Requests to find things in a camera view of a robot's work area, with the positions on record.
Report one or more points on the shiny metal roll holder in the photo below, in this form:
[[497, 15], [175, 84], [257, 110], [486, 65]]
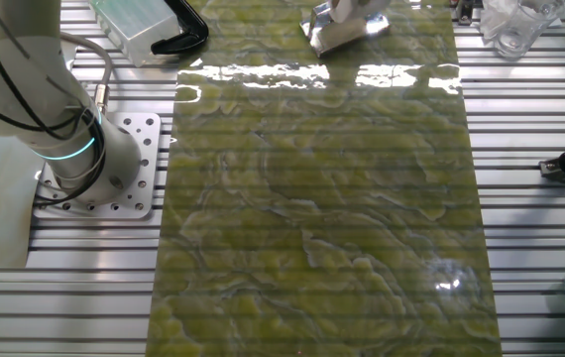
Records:
[[342, 37]]

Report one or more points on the black C-clamp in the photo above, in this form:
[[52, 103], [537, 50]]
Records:
[[193, 35]]

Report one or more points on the crumpled clear plastic bag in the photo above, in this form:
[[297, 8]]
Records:
[[491, 17]]

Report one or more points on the translucent plastic box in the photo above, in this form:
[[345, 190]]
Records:
[[139, 30]]

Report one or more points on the green marble pattern mat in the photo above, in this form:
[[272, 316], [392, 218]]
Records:
[[312, 223]]

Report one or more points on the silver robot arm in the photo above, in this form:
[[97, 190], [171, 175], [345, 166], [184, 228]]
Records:
[[15, 74]]

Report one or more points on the clear glass cup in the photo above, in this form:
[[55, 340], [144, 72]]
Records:
[[520, 42]]

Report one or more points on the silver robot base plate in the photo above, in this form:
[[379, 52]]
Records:
[[139, 198]]

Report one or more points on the small dark metal bracket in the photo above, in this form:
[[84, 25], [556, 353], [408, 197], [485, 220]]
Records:
[[463, 12]]

